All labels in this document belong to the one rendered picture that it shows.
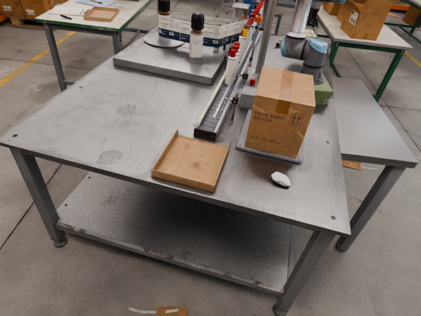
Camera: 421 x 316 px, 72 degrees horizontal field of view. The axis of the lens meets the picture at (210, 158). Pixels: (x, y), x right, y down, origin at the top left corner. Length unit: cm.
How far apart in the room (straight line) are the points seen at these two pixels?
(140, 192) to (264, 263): 89
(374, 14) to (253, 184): 263
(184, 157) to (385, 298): 151
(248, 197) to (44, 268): 134
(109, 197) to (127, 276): 49
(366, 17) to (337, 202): 251
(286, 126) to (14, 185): 201
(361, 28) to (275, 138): 239
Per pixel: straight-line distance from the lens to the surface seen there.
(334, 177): 139
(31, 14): 554
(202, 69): 196
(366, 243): 238
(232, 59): 172
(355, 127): 179
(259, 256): 175
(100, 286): 191
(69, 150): 139
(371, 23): 356
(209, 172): 122
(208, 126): 140
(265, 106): 123
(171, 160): 127
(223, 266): 168
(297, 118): 125
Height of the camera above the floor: 167
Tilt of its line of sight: 41 degrees down
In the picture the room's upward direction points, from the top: 7 degrees clockwise
